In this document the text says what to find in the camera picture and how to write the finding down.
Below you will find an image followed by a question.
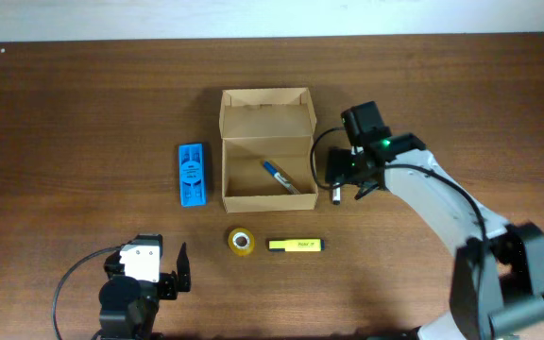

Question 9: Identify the yellow highlighter pen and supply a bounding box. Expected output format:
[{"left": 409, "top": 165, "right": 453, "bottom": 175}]
[{"left": 268, "top": 239, "right": 325, "bottom": 252}]

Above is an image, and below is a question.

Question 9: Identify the blue tape dispenser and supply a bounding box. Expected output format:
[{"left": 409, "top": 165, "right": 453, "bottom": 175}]
[{"left": 178, "top": 144, "right": 207, "bottom": 208}]

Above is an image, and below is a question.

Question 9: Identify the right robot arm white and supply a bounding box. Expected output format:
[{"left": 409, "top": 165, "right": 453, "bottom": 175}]
[{"left": 322, "top": 101, "right": 544, "bottom": 339}]

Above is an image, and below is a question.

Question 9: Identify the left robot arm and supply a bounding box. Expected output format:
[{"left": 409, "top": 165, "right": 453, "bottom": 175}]
[{"left": 98, "top": 241, "right": 192, "bottom": 340}]

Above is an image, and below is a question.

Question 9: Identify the yellow clear tape roll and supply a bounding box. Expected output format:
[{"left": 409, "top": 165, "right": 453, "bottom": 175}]
[{"left": 228, "top": 228, "right": 255, "bottom": 257}]

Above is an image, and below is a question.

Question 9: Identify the blue capped whiteboard marker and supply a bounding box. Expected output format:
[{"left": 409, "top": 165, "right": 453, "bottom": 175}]
[{"left": 263, "top": 161, "right": 300, "bottom": 195}]

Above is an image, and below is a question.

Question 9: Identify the open cardboard box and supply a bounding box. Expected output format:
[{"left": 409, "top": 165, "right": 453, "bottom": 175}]
[{"left": 219, "top": 88, "right": 318, "bottom": 213}]

